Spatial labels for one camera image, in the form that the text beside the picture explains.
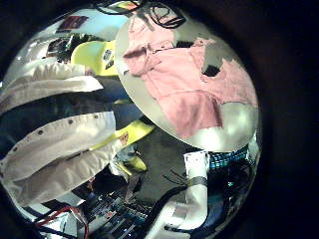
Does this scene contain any pink piece of clothing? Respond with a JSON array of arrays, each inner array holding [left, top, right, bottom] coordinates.
[[122, 13, 259, 139]]

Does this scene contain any yellow plastic chair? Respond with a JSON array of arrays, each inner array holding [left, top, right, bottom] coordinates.
[[70, 40, 120, 78], [89, 119, 157, 151]]

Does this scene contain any rack with teal lights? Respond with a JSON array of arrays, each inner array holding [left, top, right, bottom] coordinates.
[[208, 144, 250, 170]]

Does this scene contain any red cable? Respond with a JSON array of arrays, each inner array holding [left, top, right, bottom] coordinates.
[[33, 205, 90, 239]]

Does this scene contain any red and purple wall poster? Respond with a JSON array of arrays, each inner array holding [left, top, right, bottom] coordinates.
[[55, 14, 90, 34]]

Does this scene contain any black cable bundle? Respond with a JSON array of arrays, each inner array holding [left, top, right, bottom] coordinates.
[[96, 0, 187, 30]]

